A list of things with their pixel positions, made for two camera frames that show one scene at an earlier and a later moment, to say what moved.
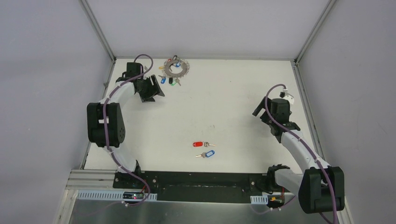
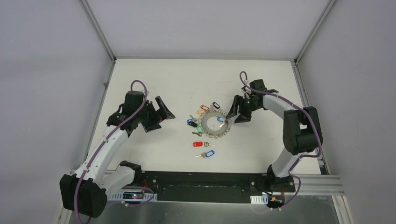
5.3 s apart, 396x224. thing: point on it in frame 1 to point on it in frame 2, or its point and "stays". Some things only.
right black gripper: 258,108 to 244,116
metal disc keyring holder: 167,72 to 215,123
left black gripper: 150,89 to 151,116
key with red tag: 201,143 stays
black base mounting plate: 193,186 stays
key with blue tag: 206,154 stays
